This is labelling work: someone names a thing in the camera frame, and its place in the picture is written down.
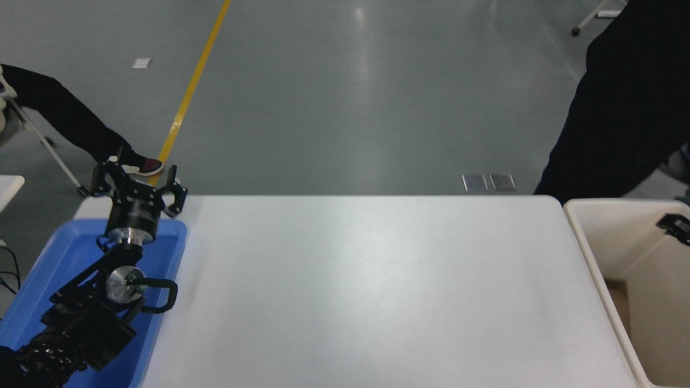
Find white-legged chair with grey seat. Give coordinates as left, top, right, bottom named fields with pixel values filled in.
left=0, top=75, right=90, bottom=196

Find black floor cables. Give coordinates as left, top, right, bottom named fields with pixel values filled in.
left=0, top=245, right=22, bottom=296

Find small white side table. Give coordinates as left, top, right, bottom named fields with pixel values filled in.
left=0, top=175, right=25, bottom=213

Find white chair with castors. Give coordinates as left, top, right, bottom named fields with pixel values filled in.
left=571, top=0, right=629, bottom=37

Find large pale plastic bin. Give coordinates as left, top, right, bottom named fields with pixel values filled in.
left=563, top=198, right=690, bottom=387

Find standing person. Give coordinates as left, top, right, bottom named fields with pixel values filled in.
left=533, top=0, right=690, bottom=205

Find seated person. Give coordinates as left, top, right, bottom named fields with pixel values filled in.
left=0, top=64, right=164, bottom=176

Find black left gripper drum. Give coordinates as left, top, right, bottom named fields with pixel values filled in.
left=105, top=181, right=165, bottom=232

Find blue plastic tray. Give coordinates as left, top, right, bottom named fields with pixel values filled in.
left=0, top=218, right=188, bottom=388

